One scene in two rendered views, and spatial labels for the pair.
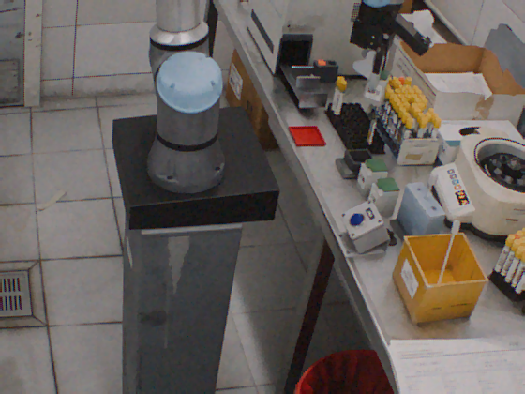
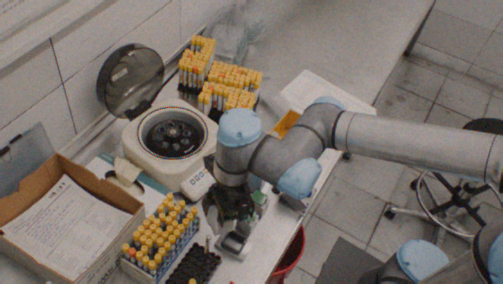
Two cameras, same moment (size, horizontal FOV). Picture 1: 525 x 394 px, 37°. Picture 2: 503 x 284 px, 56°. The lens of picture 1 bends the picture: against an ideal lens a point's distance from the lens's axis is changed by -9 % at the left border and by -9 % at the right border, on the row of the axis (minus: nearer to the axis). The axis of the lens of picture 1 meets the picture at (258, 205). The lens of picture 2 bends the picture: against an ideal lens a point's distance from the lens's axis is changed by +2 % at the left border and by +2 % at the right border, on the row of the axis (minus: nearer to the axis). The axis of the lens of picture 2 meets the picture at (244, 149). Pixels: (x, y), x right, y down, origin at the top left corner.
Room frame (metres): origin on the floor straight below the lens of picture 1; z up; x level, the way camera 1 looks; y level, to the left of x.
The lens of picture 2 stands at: (1.91, 0.21, 2.02)
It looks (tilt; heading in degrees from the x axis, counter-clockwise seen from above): 51 degrees down; 225
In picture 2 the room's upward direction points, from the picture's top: 10 degrees clockwise
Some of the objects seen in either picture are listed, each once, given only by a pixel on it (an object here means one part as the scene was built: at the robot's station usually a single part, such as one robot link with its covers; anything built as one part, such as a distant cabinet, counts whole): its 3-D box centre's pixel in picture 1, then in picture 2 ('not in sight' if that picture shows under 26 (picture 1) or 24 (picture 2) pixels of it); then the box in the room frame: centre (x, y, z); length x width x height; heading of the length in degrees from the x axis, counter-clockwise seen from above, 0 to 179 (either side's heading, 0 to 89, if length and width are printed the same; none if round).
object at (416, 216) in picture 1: (420, 218); (260, 172); (1.29, -0.32, 0.92); 0.10 x 0.07 x 0.10; 28
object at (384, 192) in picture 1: (383, 197); (258, 204); (1.35, -0.25, 0.91); 0.05 x 0.04 x 0.07; 112
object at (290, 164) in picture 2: not in sight; (290, 162); (1.49, -0.09, 1.37); 0.11 x 0.11 x 0.08; 19
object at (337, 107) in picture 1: (359, 112); (189, 270); (1.62, -0.19, 0.93); 0.17 x 0.09 x 0.11; 22
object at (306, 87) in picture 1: (301, 75); not in sight; (1.75, -0.04, 0.92); 0.21 x 0.07 x 0.05; 22
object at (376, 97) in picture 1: (376, 86); (221, 219); (1.53, -0.20, 1.06); 0.05 x 0.04 x 0.06; 165
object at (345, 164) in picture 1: (359, 162); (233, 243); (1.48, -0.20, 0.89); 0.09 x 0.05 x 0.04; 114
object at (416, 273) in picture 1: (439, 278); (295, 140); (1.12, -0.36, 0.92); 0.13 x 0.13 x 0.10; 19
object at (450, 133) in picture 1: (480, 143); (127, 184); (1.62, -0.50, 0.92); 0.24 x 0.12 x 0.10; 112
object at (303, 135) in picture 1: (307, 135); not in sight; (1.56, -0.08, 0.88); 0.07 x 0.07 x 0.01; 22
